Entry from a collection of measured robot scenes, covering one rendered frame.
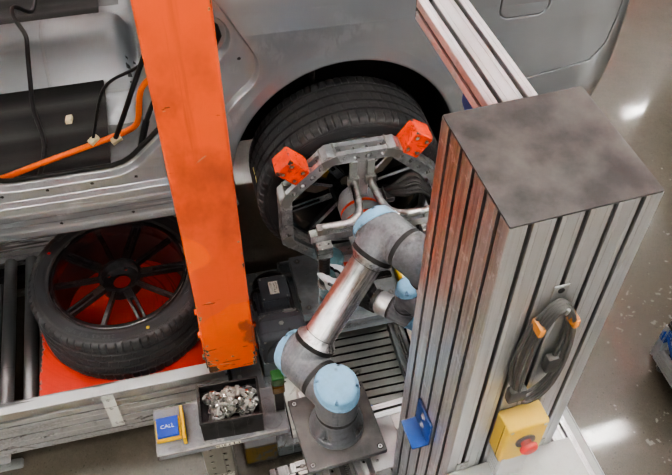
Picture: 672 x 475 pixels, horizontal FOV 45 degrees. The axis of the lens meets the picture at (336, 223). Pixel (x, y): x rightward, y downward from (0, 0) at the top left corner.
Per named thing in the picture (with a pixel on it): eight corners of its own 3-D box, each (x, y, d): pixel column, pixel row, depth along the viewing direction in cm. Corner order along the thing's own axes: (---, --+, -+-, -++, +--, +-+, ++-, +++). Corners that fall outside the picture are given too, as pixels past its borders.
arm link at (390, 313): (428, 304, 246) (426, 320, 253) (397, 289, 250) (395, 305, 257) (416, 323, 242) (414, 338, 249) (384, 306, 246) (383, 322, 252)
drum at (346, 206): (374, 206, 283) (375, 178, 273) (390, 252, 270) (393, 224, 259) (335, 213, 281) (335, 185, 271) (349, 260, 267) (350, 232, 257)
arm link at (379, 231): (297, 400, 211) (410, 228, 199) (261, 363, 218) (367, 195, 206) (321, 396, 221) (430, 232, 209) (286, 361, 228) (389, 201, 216)
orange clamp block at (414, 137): (410, 143, 265) (427, 123, 261) (417, 159, 260) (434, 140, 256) (394, 136, 261) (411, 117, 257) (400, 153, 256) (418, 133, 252)
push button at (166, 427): (177, 417, 265) (176, 414, 263) (180, 436, 260) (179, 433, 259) (156, 422, 264) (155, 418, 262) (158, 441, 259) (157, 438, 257)
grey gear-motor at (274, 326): (290, 296, 344) (286, 243, 317) (311, 380, 317) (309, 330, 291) (248, 303, 341) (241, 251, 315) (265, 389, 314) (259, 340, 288)
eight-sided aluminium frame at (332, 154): (423, 234, 302) (438, 125, 261) (429, 247, 297) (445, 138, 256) (280, 260, 293) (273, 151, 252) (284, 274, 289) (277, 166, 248)
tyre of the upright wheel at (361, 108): (324, 42, 257) (211, 176, 289) (342, 89, 242) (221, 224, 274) (460, 117, 297) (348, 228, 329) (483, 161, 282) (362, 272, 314)
